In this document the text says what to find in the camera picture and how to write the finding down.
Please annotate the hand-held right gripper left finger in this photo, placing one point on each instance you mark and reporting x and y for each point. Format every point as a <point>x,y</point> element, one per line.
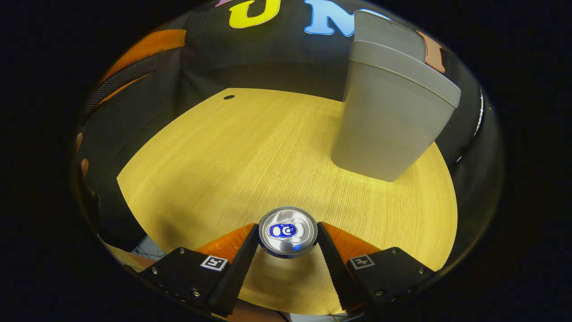
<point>239,273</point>

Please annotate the white desktop garbage bin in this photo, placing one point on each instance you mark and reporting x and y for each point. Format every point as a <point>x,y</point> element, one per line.
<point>384,125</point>

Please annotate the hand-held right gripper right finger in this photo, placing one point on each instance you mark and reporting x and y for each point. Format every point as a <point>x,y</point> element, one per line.
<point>335,273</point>

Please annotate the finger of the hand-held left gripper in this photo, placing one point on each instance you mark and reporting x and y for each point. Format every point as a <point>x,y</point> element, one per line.
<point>125,76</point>
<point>152,44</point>

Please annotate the silver blue pop can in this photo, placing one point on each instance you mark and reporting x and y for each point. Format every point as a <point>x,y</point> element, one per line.
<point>288,230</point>

